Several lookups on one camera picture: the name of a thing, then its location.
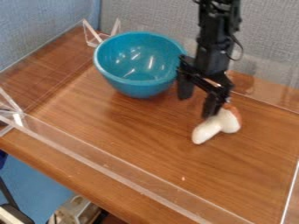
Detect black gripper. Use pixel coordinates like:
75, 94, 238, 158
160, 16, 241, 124
176, 45, 234, 119

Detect white brown toy mushroom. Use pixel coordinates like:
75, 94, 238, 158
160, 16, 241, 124
191, 103, 242, 144

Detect blue plastic bowl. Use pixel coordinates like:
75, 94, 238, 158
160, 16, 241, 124
94, 31, 187, 99

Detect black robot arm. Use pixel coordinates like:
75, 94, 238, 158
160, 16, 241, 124
176, 0, 243, 119

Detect clear acrylic back barrier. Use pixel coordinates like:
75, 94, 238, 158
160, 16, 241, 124
229, 53, 299, 114

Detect clear acrylic barrier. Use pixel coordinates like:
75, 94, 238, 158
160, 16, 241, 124
229, 53, 299, 114
14, 113, 254, 224

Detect clear acrylic front barrier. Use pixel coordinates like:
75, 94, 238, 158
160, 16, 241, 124
14, 113, 254, 224

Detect black stand leg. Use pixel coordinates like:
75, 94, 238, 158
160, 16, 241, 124
0, 177, 35, 224

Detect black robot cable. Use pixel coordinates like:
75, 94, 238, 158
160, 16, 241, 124
227, 31, 246, 62

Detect clear acrylic corner bracket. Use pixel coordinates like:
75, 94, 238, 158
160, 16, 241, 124
82, 18, 122, 48

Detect clear acrylic left bracket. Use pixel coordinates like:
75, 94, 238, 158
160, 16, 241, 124
0, 88, 24, 137

